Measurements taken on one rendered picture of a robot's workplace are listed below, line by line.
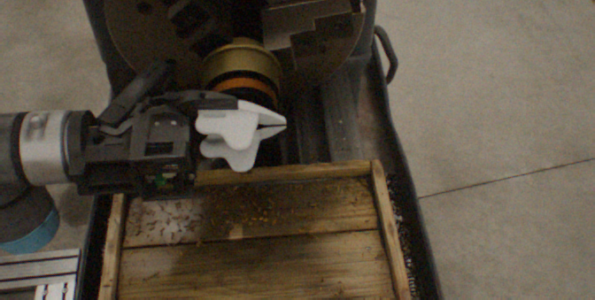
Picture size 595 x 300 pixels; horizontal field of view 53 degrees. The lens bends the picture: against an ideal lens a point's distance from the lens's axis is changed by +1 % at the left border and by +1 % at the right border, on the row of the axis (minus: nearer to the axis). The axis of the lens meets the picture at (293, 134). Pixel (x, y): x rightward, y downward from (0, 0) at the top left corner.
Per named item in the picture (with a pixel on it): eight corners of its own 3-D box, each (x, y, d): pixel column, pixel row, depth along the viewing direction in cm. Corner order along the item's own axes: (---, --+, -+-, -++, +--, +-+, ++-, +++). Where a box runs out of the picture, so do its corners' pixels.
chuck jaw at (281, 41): (258, -14, 72) (354, -32, 71) (266, 18, 76) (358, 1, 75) (262, 47, 65) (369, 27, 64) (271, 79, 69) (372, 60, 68)
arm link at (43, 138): (53, 142, 66) (27, 91, 59) (96, 140, 66) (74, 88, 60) (40, 200, 61) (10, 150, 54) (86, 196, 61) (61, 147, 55)
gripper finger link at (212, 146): (289, 175, 62) (200, 181, 61) (285, 133, 66) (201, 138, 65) (289, 157, 59) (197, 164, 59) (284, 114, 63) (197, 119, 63)
